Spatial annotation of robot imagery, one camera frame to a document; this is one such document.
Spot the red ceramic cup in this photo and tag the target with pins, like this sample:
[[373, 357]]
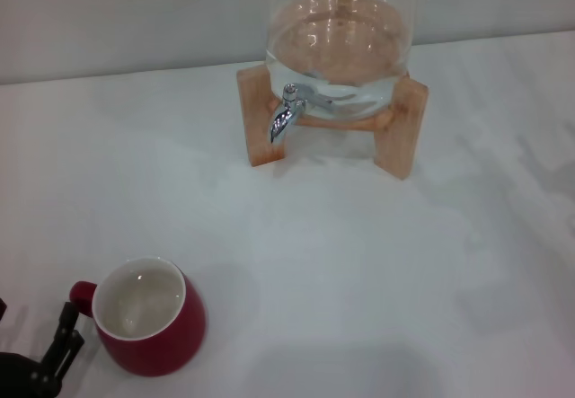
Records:
[[161, 344]]

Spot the wooden dispenser stand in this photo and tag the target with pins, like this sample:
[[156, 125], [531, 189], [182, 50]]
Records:
[[400, 137]]

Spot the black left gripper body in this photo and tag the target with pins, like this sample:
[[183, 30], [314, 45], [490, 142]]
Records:
[[22, 377]]

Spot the glass water dispenser jar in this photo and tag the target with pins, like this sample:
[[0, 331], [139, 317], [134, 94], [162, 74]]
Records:
[[337, 47]]

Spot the chrome faucet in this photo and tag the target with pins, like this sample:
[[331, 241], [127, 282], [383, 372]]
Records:
[[282, 121]]

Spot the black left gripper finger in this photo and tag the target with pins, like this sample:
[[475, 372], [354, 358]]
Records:
[[65, 339], [2, 310]]

